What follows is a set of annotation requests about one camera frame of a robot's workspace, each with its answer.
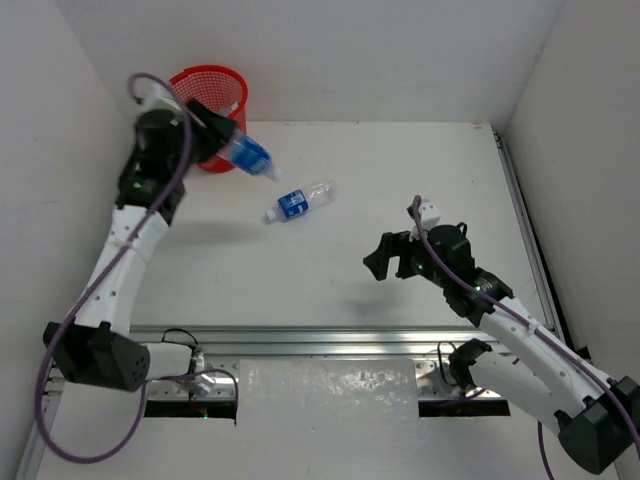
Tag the white front plate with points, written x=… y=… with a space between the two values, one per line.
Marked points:
x=339 y=392

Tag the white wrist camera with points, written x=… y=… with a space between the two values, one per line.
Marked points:
x=157 y=97
x=430 y=216

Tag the aluminium rail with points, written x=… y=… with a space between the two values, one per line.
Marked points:
x=319 y=342
x=546 y=292

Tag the blue label bottle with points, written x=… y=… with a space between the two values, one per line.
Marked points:
x=299 y=202
x=247 y=155

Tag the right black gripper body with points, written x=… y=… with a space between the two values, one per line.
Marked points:
x=413 y=256

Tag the aluminium right side rail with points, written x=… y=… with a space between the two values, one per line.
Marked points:
x=546 y=292

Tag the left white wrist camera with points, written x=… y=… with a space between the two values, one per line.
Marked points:
x=157 y=97

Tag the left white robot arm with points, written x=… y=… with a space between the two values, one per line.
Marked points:
x=96 y=349

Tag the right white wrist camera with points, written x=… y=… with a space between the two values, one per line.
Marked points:
x=430 y=216

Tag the red mesh plastic bin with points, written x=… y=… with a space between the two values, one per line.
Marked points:
x=219 y=88

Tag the aluminium front rail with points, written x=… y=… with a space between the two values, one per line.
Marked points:
x=319 y=342

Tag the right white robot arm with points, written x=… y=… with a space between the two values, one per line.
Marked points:
x=594 y=416

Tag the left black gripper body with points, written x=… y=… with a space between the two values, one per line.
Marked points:
x=210 y=133

